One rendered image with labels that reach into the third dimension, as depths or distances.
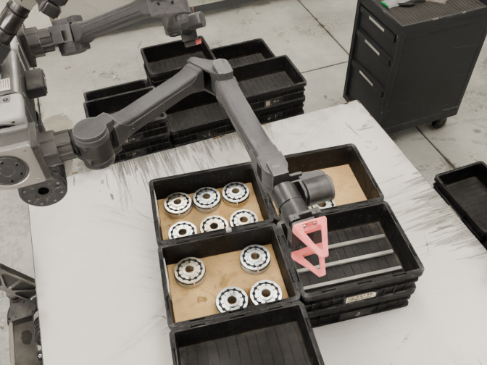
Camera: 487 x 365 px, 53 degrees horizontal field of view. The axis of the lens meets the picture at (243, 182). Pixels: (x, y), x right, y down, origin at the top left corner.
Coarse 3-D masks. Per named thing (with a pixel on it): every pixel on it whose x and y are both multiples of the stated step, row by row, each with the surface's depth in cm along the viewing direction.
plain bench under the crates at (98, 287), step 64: (320, 128) 232; (128, 192) 207; (384, 192) 204; (64, 256) 186; (128, 256) 186; (448, 256) 182; (64, 320) 168; (128, 320) 168; (384, 320) 166; (448, 320) 165
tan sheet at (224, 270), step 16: (208, 256) 169; (224, 256) 169; (272, 256) 168; (208, 272) 165; (224, 272) 165; (240, 272) 164; (272, 272) 164; (176, 288) 161; (192, 288) 161; (208, 288) 161; (176, 304) 157; (192, 304) 157; (208, 304) 157; (176, 320) 153
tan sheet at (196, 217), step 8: (248, 184) 191; (160, 200) 187; (192, 200) 186; (256, 200) 186; (160, 208) 184; (224, 208) 183; (232, 208) 183; (240, 208) 183; (248, 208) 183; (256, 208) 183; (160, 216) 182; (168, 216) 182; (192, 216) 181; (200, 216) 181; (208, 216) 181; (224, 216) 181; (168, 224) 179; (200, 224) 179
